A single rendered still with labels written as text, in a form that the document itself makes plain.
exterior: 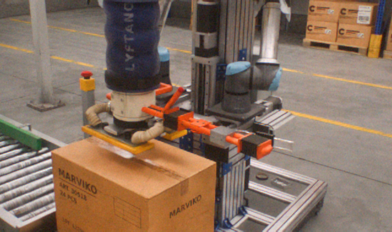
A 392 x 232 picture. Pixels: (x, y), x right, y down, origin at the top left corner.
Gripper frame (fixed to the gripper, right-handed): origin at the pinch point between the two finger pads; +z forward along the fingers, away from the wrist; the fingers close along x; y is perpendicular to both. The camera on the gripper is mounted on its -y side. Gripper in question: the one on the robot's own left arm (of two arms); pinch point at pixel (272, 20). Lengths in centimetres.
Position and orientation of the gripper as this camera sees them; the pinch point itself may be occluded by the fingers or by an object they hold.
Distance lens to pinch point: 193.5
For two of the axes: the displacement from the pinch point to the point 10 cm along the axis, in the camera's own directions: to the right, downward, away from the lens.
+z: -0.3, 9.4, 3.4
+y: -5.8, 2.7, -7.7
